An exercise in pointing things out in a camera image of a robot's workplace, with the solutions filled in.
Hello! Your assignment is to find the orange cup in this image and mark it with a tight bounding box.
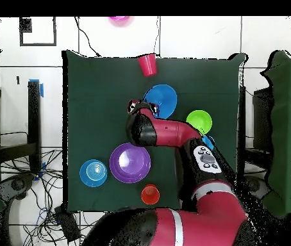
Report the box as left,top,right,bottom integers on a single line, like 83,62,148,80
140,183,161,206

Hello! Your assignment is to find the black equipment base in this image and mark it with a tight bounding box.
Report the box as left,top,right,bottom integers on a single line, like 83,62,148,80
0,174,35,201
241,175,272,203

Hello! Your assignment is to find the small green bowl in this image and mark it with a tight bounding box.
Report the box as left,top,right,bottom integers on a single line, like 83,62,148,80
185,110,213,136

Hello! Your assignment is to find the large blue bowl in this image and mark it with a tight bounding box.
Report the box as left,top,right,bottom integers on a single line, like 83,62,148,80
142,84,178,120

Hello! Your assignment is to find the black metal stand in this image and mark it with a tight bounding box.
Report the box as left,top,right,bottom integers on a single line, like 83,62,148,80
0,79,44,174
237,85,274,171

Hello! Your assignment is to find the purple bowl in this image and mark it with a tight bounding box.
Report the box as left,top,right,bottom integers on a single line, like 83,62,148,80
109,142,152,184

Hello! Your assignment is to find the blue cup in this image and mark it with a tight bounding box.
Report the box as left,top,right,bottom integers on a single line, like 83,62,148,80
201,135,215,151

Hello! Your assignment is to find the large pink bowl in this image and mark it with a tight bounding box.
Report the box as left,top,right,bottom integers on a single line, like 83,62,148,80
108,16,132,26

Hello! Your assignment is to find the red cup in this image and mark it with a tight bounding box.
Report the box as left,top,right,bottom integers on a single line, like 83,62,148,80
137,53,158,78

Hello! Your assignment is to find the small blue bowl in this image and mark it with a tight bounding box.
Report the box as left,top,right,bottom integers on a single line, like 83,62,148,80
79,159,108,188

